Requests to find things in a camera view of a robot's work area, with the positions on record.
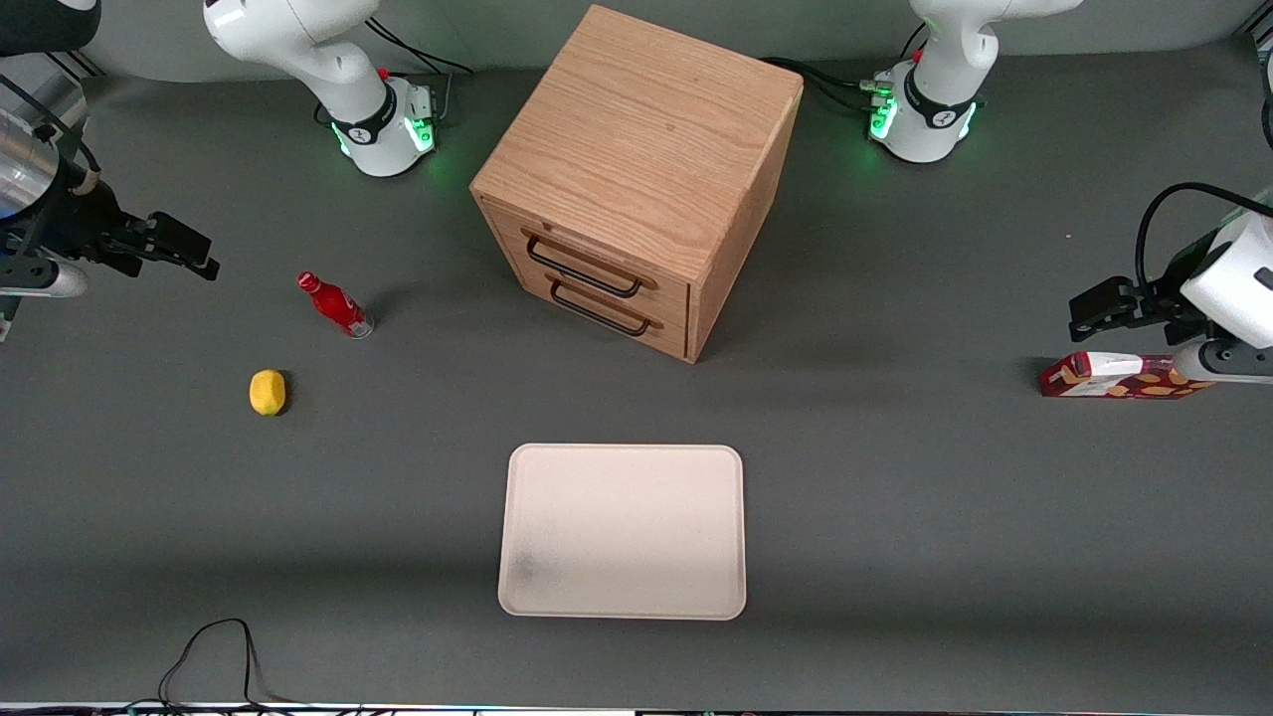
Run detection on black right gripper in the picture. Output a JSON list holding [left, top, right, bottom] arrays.
[[30, 181, 221, 282]]

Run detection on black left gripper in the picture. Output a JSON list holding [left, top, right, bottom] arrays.
[[1068, 231, 1222, 346]]

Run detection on red coke bottle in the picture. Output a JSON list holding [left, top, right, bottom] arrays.
[[297, 271, 375, 340]]

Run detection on beige rectangular tray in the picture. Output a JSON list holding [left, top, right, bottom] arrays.
[[497, 444, 747, 622]]

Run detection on red snack box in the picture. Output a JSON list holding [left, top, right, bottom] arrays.
[[1039, 351, 1217, 400]]

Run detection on yellow lemon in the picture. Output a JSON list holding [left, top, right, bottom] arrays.
[[249, 369, 287, 417]]

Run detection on wooden drawer cabinet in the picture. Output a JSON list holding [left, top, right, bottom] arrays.
[[469, 4, 805, 365]]

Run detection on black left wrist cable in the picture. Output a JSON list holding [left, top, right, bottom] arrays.
[[1137, 182, 1273, 299]]

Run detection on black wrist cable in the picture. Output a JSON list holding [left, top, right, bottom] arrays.
[[1137, 182, 1273, 299], [0, 75, 101, 196]]

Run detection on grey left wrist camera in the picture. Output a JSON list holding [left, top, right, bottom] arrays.
[[1172, 341, 1273, 386]]

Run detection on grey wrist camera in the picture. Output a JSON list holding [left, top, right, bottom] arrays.
[[1172, 341, 1273, 386], [0, 261, 90, 300]]

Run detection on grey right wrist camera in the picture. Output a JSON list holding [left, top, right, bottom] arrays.
[[0, 261, 90, 300]]

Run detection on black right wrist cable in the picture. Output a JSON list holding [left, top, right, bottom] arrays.
[[0, 75, 101, 196]]

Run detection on black right arm base cable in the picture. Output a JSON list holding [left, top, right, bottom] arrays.
[[314, 15, 474, 128]]

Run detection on black arm base cable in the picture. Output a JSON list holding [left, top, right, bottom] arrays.
[[761, 57, 896, 113], [314, 15, 474, 128]]

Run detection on black left arm base cable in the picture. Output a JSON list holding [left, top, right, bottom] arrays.
[[761, 57, 896, 113]]

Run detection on long black drawer handle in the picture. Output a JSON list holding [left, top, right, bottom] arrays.
[[521, 229, 658, 299]]

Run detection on thin black looped cable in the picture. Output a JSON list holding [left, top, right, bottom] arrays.
[[157, 618, 299, 710]]

